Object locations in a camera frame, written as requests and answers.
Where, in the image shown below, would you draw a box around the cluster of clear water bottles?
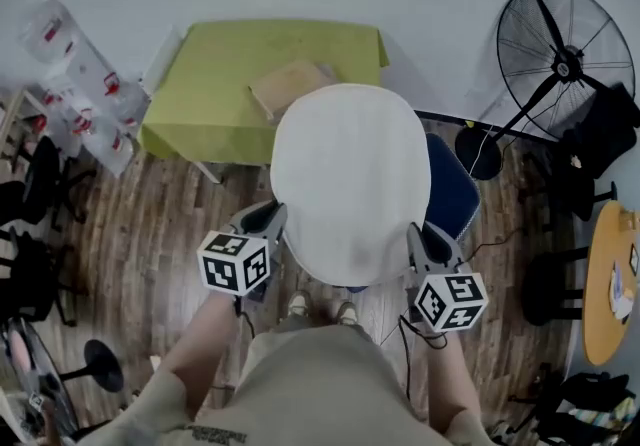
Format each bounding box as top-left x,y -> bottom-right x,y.
29,71 -> 151,179

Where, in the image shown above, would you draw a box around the colourful striped cloth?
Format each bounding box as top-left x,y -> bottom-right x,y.
567,396 -> 639,438

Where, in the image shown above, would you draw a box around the light wooden table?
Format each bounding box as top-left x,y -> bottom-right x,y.
0,87 -> 44,170

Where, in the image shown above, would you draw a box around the person's white shoe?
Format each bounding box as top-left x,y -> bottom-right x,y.
288,289 -> 313,321
335,300 -> 359,326

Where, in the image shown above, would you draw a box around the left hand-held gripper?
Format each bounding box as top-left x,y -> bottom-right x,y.
195,199 -> 290,306

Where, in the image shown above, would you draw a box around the white round cushion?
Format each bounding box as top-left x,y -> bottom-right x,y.
269,82 -> 433,288

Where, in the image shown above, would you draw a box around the round glass table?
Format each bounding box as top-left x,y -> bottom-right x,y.
0,317 -> 79,438

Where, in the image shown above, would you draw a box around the black round pedestal base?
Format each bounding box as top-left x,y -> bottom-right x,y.
59,338 -> 125,393

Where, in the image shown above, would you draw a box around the round yellow table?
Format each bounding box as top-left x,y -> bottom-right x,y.
581,199 -> 640,368

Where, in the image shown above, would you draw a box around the black floor cable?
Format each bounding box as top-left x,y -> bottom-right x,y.
462,226 -> 526,258

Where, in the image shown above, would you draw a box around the person's grey trousers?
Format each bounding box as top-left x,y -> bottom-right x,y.
272,311 -> 374,336

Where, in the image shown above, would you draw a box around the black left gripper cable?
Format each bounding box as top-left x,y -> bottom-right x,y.
234,303 -> 257,340

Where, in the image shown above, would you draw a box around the person's beige shirt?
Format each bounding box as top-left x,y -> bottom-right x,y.
74,323 -> 501,446

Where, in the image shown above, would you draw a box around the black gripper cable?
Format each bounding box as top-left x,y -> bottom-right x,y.
234,303 -> 257,340
397,314 -> 449,403

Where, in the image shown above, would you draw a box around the black standing fan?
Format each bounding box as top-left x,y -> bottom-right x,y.
453,0 -> 637,182

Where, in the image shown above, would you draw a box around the green tablecloth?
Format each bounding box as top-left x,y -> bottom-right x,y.
137,19 -> 391,166

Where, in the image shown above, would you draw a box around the thin white cable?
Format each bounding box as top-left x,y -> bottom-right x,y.
469,122 -> 497,176

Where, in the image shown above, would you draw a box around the person's left white shoe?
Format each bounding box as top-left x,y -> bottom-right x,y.
288,289 -> 313,321

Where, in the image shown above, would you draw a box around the person's right forearm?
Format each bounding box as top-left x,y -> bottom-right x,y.
424,328 -> 482,435

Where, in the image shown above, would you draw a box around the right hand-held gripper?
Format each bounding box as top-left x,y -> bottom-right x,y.
405,221 -> 490,334

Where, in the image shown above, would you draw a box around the blue chair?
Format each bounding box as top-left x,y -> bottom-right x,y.
343,132 -> 483,296

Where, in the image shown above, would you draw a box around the beige book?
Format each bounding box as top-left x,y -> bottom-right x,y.
247,58 -> 335,121
314,62 -> 342,85

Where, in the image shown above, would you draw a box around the person's left forearm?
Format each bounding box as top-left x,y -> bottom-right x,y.
154,291 -> 237,423

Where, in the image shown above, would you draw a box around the white papers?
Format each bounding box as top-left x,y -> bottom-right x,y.
608,261 -> 640,324

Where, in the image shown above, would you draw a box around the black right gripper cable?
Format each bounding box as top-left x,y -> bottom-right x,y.
397,314 -> 449,403

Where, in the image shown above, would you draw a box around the black office chair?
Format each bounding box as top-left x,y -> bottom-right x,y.
519,82 -> 640,223
0,228 -> 90,328
0,133 -> 97,231
521,246 -> 592,328

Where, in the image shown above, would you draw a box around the black bag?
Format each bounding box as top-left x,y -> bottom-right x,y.
508,369 -> 640,446

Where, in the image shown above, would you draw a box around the person's right white shoe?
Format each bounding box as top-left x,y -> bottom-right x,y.
335,300 -> 359,326

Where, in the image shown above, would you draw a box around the white table frame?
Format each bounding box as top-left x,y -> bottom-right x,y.
192,161 -> 274,185

